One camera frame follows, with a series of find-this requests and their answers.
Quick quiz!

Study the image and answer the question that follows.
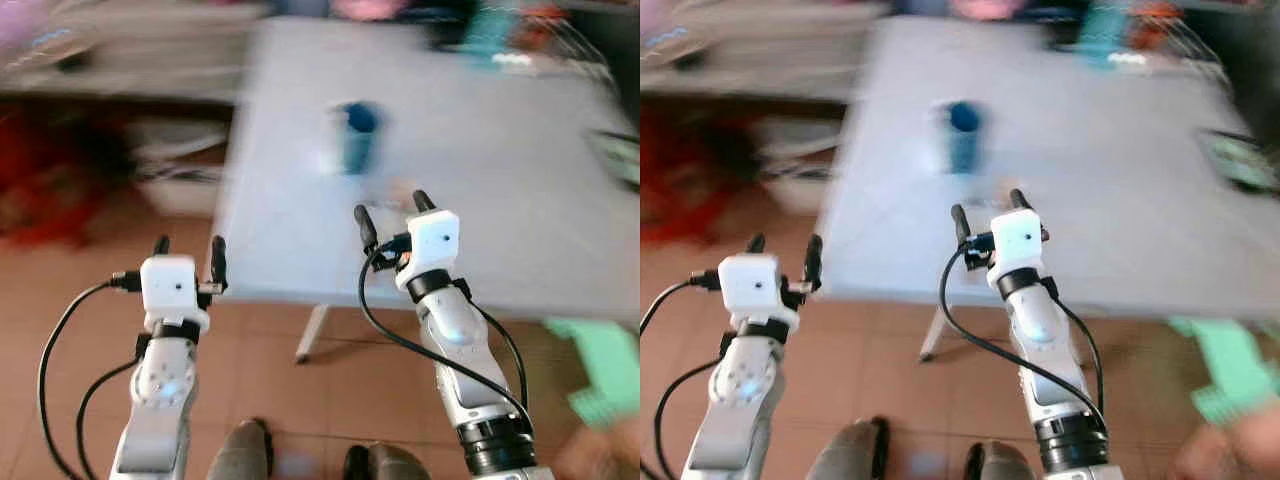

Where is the white plastic basin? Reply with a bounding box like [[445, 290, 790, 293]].
[[753, 118, 851, 168], [128, 118, 233, 168]]

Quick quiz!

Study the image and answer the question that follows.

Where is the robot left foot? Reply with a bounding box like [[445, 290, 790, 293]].
[[205, 419, 274, 480], [805, 417, 892, 480]]

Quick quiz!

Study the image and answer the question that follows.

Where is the short black right arm cable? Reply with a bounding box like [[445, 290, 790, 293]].
[[465, 298, 531, 411], [1050, 296, 1106, 411]]

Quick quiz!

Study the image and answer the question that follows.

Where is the pink round appliance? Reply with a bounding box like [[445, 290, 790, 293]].
[[333, 0, 408, 22], [950, 0, 1027, 22]]

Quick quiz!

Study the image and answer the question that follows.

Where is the white plastic box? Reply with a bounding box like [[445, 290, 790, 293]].
[[765, 165, 846, 218], [138, 165, 229, 218]]

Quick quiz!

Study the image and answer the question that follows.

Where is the black box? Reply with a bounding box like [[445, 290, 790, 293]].
[[428, 18, 471, 53], [1045, 15, 1089, 51]]

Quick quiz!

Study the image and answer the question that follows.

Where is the blue cup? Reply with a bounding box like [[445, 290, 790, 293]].
[[940, 100, 988, 177], [333, 100, 384, 177]]

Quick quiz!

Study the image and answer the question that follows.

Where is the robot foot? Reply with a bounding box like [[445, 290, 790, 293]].
[[342, 443, 432, 480], [962, 440, 1037, 480], [805, 417, 892, 480], [205, 419, 274, 480]]

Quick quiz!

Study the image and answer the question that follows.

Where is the long black left arm cable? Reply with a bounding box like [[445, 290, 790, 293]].
[[640, 270, 723, 341], [37, 272, 144, 480]]

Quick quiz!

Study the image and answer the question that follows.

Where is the clear blue water bottle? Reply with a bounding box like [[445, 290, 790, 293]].
[[464, 4, 517, 67], [1084, 4, 1132, 67]]

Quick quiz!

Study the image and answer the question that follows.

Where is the black smartphone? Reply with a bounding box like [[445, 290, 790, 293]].
[[588, 130, 641, 192], [1198, 130, 1280, 197]]

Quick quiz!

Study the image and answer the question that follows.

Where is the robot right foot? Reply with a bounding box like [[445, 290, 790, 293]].
[[962, 440, 1037, 480], [342, 443, 432, 480]]

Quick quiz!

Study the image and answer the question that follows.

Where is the short black arm cable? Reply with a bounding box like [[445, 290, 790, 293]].
[[465, 298, 531, 411], [654, 355, 736, 480], [76, 355, 151, 480], [1050, 296, 1106, 411]]

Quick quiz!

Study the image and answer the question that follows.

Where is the red plastic stool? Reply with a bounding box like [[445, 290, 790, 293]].
[[640, 104, 726, 248], [0, 108, 106, 249]]

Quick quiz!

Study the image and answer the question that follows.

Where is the short black left arm cable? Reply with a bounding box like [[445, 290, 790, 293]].
[[76, 355, 151, 480], [654, 355, 736, 480]]

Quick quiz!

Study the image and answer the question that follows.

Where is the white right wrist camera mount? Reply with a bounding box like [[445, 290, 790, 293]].
[[396, 210, 462, 292], [988, 208, 1047, 291]]

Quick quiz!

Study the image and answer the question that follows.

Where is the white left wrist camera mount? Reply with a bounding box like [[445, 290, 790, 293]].
[[718, 254, 797, 332], [140, 256, 212, 332]]

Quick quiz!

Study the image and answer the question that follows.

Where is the orange and black tool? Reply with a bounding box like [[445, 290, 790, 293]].
[[520, 5, 567, 51], [1135, 5, 1182, 51]]

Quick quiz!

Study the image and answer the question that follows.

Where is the grey stone counter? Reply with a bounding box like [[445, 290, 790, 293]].
[[640, 18, 881, 103], [0, 18, 256, 103]]

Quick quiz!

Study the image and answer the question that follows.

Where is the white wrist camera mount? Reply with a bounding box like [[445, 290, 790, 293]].
[[140, 256, 212, 332], [718, 254, 797, 332], [396, 210, 462, 292], [988, 208, 1047, 291]]

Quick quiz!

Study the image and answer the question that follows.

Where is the green plastic stool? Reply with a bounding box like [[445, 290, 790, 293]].
[[545, 317, 641, 432], [1168, 314, 1280, 428]]

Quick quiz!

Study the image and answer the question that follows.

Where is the person's bare leg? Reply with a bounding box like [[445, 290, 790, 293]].
[[1168, 418, 1280, 480], [553, 430, 641, 480]]

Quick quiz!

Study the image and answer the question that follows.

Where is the white metal table leg frame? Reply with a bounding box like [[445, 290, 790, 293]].
[[294, 303, 333, 365], [917, 303, 952, 364]]

